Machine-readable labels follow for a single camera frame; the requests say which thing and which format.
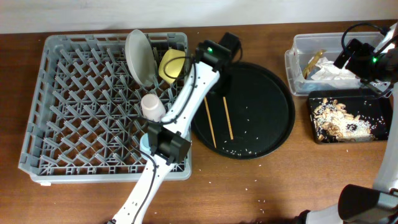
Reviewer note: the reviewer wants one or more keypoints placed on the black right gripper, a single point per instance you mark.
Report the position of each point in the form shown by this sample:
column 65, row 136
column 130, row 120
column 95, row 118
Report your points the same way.
column 362, row 51

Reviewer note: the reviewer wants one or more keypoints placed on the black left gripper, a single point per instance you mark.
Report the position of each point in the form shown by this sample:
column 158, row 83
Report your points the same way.
column 227, row 72

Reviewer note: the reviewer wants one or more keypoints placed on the yellow plastic bowl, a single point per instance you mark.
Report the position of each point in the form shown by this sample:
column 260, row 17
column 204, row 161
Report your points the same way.
column 171, row 65

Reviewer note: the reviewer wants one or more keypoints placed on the wooden chopstick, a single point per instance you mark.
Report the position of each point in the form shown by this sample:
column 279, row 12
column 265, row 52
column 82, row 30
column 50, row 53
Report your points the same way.
column 228, row 118
column 210, row 121

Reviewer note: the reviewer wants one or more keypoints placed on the white round plate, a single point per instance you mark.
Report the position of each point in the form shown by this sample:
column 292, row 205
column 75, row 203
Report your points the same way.
column 140, row 59

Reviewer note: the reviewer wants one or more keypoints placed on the pink plastic cup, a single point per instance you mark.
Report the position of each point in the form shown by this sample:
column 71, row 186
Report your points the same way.
column 152, row 107

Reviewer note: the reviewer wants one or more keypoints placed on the light blue plastic cup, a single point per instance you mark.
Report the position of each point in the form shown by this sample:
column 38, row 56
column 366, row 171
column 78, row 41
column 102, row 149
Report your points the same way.
column 145, row 148

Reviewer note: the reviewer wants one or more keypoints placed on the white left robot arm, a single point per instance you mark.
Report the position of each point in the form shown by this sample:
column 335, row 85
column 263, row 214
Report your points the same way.
column 164, row 145

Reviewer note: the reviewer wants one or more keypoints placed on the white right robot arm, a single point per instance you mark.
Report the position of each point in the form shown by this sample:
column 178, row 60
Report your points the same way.
column 377, row 204

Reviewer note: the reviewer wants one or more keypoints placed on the grey plastic dishwasher rack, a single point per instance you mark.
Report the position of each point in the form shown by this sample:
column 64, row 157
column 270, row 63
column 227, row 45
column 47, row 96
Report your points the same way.
column 85, row 120

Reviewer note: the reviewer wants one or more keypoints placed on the crumpled white paper napkin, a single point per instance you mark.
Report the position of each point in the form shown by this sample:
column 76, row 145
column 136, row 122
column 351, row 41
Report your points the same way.
column 326, row 70

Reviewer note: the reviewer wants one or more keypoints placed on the black rectangular food tray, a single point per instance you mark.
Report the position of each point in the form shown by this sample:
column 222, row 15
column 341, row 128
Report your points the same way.
column 378, row 112

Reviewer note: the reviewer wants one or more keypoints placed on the brown banana peel scrap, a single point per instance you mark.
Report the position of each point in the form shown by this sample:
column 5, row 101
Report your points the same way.
column 310, row 66

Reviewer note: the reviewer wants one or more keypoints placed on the clear plastic bin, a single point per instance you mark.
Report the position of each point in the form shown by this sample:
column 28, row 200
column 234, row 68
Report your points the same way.
column 304, row 48

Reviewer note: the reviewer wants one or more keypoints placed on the pile of food scraps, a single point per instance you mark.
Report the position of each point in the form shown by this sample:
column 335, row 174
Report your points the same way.
column 333, row 123

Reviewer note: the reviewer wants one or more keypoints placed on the round black tray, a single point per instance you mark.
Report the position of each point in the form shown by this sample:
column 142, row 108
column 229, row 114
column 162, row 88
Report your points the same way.
column 261, row 111

